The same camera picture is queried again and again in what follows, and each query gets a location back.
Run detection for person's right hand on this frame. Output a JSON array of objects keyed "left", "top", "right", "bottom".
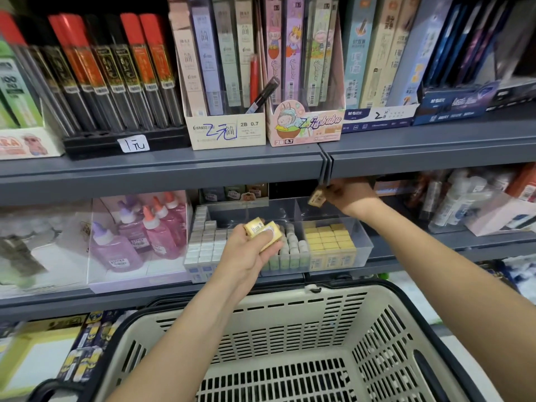
[{"left": 322, "top": 178, "right": 383, "bottom": 223}]

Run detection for person's left hand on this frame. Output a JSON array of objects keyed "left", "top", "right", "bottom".
[{"left": 213, "top": 220, "right": 286, "bottom": 303}]

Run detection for rows of white erasers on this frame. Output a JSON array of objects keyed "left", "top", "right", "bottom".
[{"left": 184, "top": 205, "right": 231, "bottom": 281}]

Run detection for yellow erasers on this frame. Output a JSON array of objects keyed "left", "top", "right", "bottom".
[{"left": 301, "top": 220, "right": 357, "bottom": 271}]

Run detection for row of white green erasers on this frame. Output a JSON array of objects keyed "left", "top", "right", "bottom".
[{"left": 268, "top": 222, "right": 311, "bottom": 273}]

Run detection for beige shopping basket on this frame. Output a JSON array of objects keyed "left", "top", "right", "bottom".
[{"left": 27, "top": 280, "right": 487, "bottom": 402}]

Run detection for grey store shelves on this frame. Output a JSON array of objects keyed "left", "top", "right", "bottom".
[{"left": 0, "top": 0, "right": 536, "bottom": 390}]

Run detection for person's left forearm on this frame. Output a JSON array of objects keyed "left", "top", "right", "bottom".
[{"left": 109, "top": 284, "right": 256, "bottom": 402}]

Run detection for person's right forearm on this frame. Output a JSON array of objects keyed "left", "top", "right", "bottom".
[{"left": 360, "top": 200, "right": 536, "bottom": 402}]

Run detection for colourful pencil display box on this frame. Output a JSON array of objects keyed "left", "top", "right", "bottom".
[{"left": 266, "top": 0, "right": 346, "bottom": 147}]

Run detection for blue white display box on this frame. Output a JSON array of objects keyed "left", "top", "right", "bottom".
[{"left": 342, "top": 0, "right": 536, "bottom": 133}]

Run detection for pink glue display box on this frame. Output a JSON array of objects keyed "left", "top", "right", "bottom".
[{"left": 86, "top": 190, "right": 195, "bottom": 294}]

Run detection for white pencil display box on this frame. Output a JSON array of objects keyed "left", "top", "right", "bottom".
[{"left": 169, "top": 0, "right": 267, "bottom": 151}]

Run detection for white glue display box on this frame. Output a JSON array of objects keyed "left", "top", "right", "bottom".
[{"left": 0, "top": 200, "right": 93, "bottom": 300}]

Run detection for yellow empty display box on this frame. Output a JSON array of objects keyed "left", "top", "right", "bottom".
[{"left": 0, "top": 318, "right": 85, "bottom": 399}]

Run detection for cartoon print display box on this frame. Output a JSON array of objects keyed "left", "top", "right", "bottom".
[{"left": 0, "top": 37, "right": 64, "bottom": 161}]

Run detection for clear plastic divider tray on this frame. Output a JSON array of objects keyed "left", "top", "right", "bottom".
[{"left": 191, "top": 195, "right": 375, "bottom": 283}]

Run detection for pink glue bottle orange cap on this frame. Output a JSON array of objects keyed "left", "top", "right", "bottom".
[
  {"left": 161, "top": 190, "right": 192, "bottom": 231},
  {"left": 151, "top": 197, "right": 187, "bottom": 243},
  {"left": 141, "top": 205, "right": 177, "bottom": 258}
]

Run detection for pink glue bottle purple cap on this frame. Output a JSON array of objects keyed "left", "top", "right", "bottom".
[
  {"left": 90, "top": 222, "right": 143, "bottom": 273},
  {"left": 117, "top": 200, "right": 154, "bottom": 252}
]

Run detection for black pen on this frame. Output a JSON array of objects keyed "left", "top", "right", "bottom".
[{"left": 247, "top": 76, "right": 281, "bottom": 114}]

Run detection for white price label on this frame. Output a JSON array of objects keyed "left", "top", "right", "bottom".
[{"left": 117, "top": 135, "right": 151, "bottom": 154}]

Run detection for dark blue yellow packets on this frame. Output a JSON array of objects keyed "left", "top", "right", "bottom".
[{"left": 59, "top": 309, "right": 135, "bottom": 382}]

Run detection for black lead tube display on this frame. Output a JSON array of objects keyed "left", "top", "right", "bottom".
[{"left": 0, "top": 12, "right": 192, "bottom": 160}]

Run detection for row of clear glue bottles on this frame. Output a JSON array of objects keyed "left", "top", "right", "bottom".
[{"left": 0, "top": 230, "right": 60, "bottom": 281}]

